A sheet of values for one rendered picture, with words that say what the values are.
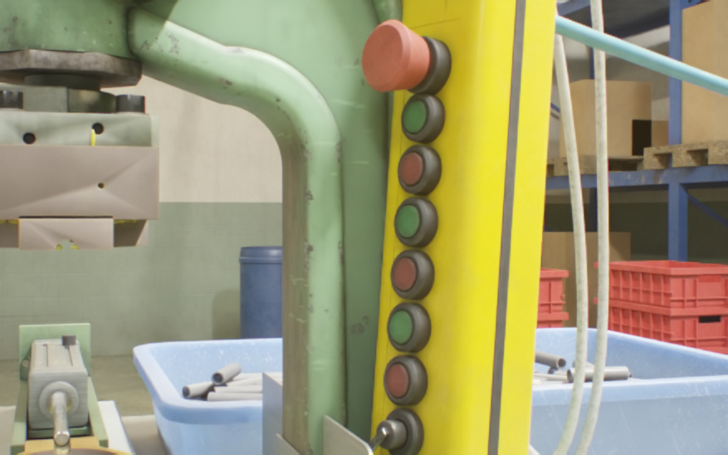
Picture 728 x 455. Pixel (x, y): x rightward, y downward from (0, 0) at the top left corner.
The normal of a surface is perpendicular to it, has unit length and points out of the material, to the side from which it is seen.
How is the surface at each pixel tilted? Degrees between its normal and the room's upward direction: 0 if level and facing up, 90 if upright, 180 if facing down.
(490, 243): 90
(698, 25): 90
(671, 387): 90
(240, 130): 90
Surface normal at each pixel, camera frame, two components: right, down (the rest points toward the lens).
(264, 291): -0.17, 0.01
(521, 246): 0.65, 0.01
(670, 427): 0.29, 0.18
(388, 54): -0.73, -0.07
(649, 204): -0.95, 0.00
